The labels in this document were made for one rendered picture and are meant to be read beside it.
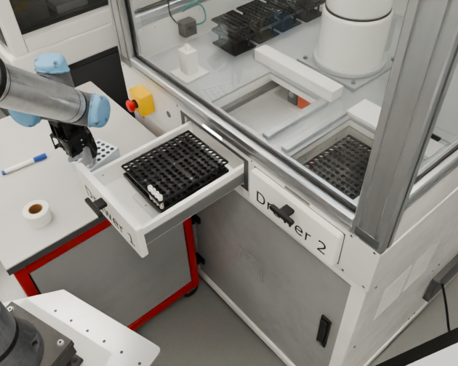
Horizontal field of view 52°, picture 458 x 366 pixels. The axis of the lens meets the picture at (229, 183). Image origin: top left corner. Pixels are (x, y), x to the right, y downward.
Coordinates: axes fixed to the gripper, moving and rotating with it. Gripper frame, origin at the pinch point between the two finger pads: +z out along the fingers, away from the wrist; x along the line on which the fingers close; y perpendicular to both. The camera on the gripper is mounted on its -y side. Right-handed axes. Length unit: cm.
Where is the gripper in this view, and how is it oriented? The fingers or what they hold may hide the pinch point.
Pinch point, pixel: (90, 161)
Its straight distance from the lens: 144.8
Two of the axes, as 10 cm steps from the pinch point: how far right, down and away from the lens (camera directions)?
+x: 8.3, 3.8, -4.0
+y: -5.5, 6.1, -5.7
